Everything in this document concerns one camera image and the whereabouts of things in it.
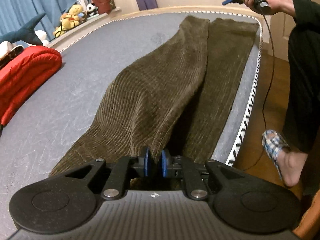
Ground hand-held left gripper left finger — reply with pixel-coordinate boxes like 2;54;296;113
65;147;150;200

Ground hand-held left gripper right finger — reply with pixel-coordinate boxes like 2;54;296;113
162;149;240;200

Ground olive corduroy pants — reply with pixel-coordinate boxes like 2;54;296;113
49;15;259;190

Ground person's right forearm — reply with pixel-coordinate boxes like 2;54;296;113
289;0;320;29

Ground purple folded cloth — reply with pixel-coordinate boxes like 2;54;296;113
135;0;159;11

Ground person's leg in dark trousers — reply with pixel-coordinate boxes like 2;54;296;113
282;26;320;154

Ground grey quilted mattress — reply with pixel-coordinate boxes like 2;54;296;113
0;11;263;240

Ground plaid slipper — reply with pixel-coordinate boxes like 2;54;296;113
261;129;292;180

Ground person's bare foot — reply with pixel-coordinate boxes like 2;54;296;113
275;149;310;188

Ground panda plush toy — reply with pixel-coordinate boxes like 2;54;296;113
86;3;99;16

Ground white window sill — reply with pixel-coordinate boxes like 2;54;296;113
47;6;122;48

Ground folded red quilt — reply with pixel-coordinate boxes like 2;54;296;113
0;45;62;127

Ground yellow smiling plush toy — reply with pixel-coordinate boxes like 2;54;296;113
65;4;84;27

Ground yellow bear plush toy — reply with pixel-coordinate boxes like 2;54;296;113
52;15;73;37

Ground white plush toy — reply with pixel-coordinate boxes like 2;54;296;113
34;30;50;46

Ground folded white and navy bedding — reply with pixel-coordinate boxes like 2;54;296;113
0;41;25;68

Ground blue shark plush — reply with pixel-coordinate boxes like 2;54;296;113
0;12;47;46

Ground black cable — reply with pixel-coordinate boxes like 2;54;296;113
244;11;275;172

